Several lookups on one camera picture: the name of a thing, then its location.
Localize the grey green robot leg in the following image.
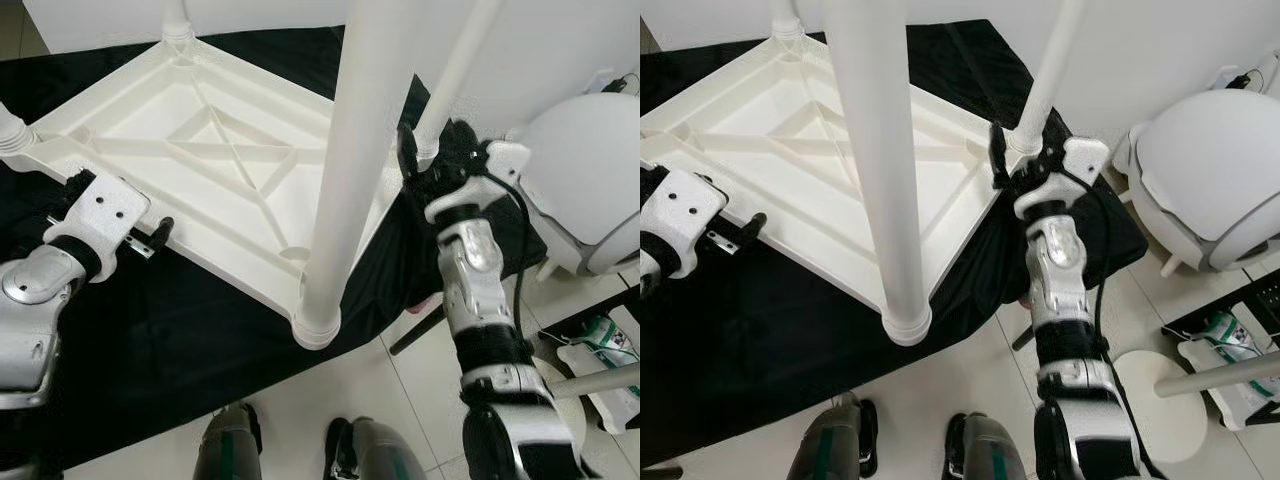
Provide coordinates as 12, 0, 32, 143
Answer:
945, 412, 1031, 480
195, 402, 263, 480
790, 392, 879, 480
325, 415, 431, 480

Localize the white domed appliance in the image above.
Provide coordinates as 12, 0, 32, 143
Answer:
1113, 90, 1280, 276
505, 92, 641, 279

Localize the grey green left robot leg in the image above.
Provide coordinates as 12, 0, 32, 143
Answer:
790, 392, 879, 480
195, 402, 263, 480

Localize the black low floor shelf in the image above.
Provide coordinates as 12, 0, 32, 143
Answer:
540, 295, 641, 346
1160, 280, 1280, 346

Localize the white floor fan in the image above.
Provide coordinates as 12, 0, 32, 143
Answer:
1110, 350, 1280, 463
535, 355, 641, 441

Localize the grey green right robot leg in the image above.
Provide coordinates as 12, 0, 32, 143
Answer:
945, 412, 1031, 480
325, 415, 431, 480

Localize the white green plastic package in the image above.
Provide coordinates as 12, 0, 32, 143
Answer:
1180, 312, 1280, 431
555, 315, 641, 433

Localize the white plastic children table top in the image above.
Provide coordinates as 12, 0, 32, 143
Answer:
0, 35, 441, 351
640, 30, 1011, 346

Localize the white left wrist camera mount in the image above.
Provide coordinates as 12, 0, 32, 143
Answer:
645, 170, 729, 276
45, 172, 151, 281

